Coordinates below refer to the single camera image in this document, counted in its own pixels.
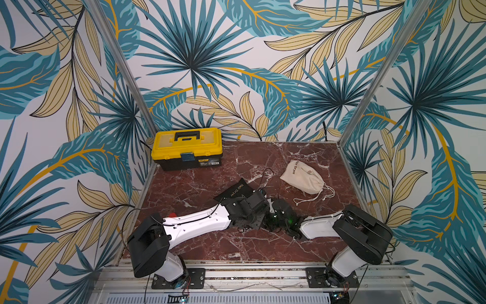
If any black drawstring dryer bag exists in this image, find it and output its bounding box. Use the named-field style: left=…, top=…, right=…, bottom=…
left=214, top=178, right=254, bottom=203

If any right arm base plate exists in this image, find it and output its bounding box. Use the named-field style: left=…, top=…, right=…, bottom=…
left=305, top=267, right=359, bottom=290

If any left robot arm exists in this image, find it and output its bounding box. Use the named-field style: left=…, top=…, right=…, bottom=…
left=127, top=191, right=270, bottom=282

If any yellow black toolbox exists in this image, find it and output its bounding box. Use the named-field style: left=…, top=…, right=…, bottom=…
left=151, top=127, right=223, bottom=171

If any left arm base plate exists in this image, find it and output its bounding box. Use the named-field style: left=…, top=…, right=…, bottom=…
left=151, top=268, right=206, bottom=290

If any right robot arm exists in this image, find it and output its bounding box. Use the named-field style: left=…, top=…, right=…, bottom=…
left=262, top=199, right=393, bottom=288

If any beige drawstring dryer bag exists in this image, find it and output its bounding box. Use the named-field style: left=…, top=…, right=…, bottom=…
left=280, top=160, right=335, bottom=206

